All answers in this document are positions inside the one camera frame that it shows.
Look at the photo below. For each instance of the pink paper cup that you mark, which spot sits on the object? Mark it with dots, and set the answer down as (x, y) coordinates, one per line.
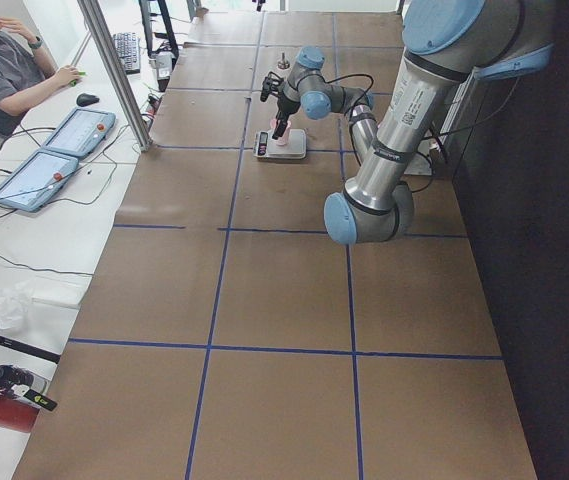
(284, 138)

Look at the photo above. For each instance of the white digital kitchen scale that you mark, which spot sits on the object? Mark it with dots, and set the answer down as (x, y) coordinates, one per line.
(267, 148)

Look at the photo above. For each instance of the person in grey shirt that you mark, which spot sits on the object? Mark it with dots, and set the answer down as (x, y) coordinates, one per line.
(28, 75)

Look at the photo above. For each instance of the blue teach pendant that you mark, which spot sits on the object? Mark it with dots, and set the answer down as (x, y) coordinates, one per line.
(37, 180)
(79, 134)

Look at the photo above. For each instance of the crumpled clear plastic bag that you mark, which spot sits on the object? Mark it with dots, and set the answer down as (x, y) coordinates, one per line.
(15, 305)

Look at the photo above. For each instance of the upper blue teach pendant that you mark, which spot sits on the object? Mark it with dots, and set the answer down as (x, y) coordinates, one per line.
(79, 134)

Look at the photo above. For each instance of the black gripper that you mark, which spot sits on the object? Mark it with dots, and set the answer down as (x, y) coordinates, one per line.
(282, 105)

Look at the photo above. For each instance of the aluminium frame post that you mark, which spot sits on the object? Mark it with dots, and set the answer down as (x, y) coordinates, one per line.
(100, 33)

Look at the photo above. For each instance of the lower blue teach pendant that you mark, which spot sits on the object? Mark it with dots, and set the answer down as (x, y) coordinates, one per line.
(37, 180)

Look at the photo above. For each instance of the black computer mouse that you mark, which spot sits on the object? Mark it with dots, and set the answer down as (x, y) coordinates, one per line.
(85, 99)

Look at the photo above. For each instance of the black keyboard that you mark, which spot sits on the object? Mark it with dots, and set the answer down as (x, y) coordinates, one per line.
(127, 48)

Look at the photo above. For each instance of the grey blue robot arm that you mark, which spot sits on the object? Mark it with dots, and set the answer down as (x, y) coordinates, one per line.
(445, 42)

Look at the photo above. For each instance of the green plastic toy piece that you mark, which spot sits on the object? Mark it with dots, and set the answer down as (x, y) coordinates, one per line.
(74, 82)

